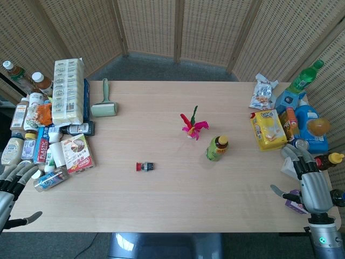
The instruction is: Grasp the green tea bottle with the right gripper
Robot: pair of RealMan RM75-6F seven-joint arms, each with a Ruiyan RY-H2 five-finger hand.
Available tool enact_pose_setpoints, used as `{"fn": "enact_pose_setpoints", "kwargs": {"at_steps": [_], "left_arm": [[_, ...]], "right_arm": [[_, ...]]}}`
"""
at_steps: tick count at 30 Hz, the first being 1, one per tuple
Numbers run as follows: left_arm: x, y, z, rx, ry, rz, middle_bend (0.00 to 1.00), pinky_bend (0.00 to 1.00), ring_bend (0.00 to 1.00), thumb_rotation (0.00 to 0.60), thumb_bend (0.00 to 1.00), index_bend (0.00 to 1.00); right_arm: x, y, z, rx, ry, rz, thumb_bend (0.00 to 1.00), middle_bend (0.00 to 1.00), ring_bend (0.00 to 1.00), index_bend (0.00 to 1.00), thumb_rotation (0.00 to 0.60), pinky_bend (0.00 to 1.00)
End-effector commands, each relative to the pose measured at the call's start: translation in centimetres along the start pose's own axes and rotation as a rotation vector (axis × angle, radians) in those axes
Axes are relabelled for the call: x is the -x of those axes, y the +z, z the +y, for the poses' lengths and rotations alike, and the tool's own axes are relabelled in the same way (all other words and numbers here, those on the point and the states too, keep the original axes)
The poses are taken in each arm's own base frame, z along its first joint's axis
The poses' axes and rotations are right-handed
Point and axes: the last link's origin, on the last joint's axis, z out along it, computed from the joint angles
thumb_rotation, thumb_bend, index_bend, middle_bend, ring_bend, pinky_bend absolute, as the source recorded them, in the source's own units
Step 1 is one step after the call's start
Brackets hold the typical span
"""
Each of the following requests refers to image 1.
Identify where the red emergency stop button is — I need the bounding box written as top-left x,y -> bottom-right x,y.
135,161 -> 156,173

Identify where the purple small box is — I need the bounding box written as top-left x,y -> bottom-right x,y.
284,189 -> 310,215

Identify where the blue plastic wrap box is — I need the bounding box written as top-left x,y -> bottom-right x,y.
33,126 -> 54,165

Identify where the green lint roller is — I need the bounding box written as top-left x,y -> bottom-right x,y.
90,78 -> 118,118

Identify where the pink feather shuttlecock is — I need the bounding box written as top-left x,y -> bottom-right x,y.
180,105 -> 210,142

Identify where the dark bottle with grey label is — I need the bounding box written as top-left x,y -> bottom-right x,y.
61,121 -> 96,137

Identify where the silver drink can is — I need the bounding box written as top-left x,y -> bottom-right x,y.
292,138 -> 311,152

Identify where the cream tissue multipack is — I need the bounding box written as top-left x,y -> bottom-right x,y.
51,57 -> 85,126

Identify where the green soda bottle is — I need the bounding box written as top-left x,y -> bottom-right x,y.
286,59 -> 326,94

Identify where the white paper cup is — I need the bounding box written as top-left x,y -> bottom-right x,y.
49,141 -> 67,168

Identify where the blue detergent bottle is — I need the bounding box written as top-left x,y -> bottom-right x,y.
294,99 -> 330,155

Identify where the blue flat box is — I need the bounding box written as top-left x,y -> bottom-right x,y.
82,78 -> 91,122

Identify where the bottle with purple label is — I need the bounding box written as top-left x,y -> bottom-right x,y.
20,132 -> 37,160

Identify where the dark sauce bottle yellow cap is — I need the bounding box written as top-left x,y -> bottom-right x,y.
313,151 -> 345,172

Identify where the white tissue packet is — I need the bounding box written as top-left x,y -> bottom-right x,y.
280,157 -> 300,180

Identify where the grey robot torso base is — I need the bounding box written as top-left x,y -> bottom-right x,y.
107,232 -> 225,259

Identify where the orange snack bag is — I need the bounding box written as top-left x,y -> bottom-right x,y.
27,103 -> 53,128

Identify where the white dressing bottle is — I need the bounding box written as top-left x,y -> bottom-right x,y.
1,135 -> 25,166

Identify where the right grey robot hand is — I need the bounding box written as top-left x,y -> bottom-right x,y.
270,144 -> 335,216

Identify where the wicker folding screen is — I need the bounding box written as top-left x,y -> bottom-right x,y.
0,0 -> 345,157

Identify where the green and white tube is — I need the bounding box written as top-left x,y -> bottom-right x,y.
44,155 -> 56,174

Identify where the black floor cable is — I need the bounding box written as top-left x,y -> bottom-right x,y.
80,232 -> 99,259

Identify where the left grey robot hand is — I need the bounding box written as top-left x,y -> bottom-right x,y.
0,162 -> 44,232

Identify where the yellow chip bag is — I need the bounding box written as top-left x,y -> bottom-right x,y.
250,108 -> 288,152

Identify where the orange juice carton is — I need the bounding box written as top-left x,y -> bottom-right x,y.
278,106 -> 300,142

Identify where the white jar with green print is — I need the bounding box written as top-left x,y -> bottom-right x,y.
27,92 -> 46,109

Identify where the blue carton box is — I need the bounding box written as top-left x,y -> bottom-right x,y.
274,89 -> 307,115

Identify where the white snack bag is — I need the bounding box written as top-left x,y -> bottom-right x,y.
248,73 -> 280,111

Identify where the tall tea bottle white cap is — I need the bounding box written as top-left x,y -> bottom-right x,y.
2,60 -> 36,95

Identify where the red and white food box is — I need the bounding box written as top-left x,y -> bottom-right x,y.
60,133 -> 96,175

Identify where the green-label bottle with yellow cap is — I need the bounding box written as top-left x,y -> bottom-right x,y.
205,134 -> 230,162

